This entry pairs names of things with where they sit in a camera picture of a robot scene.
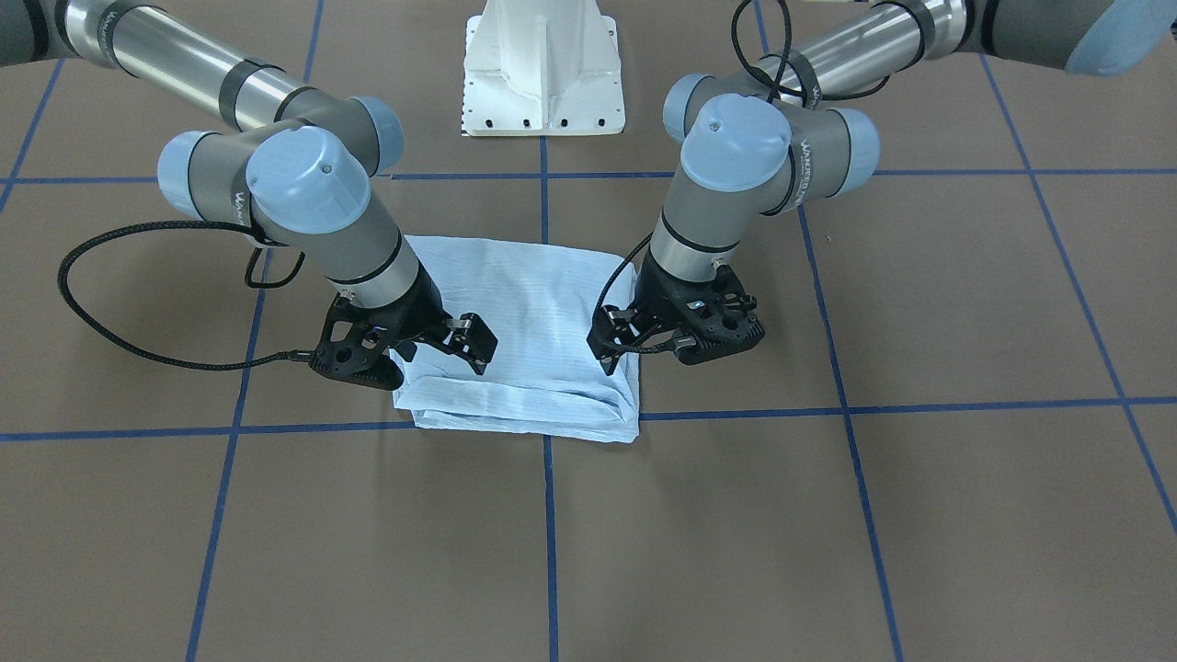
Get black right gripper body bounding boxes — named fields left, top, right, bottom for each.
left=308, top=267, right=497, bottom=391

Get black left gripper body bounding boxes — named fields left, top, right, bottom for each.
left=586, top=254, right=766, bottom=365

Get light blue button-up shirt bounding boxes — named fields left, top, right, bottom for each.
left=392, top=236, right=640, bottom=443

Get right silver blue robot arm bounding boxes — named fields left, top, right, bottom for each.
left=4, top=1, right=497, bottom=391

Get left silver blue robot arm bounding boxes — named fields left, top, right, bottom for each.
left=586, top=1, right=1173, bottom=375

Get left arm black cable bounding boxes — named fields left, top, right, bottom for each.
left=596, top=234, right=656, bottom=355

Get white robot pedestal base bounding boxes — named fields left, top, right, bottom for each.
left=460, top=1, right=626, bottom=138

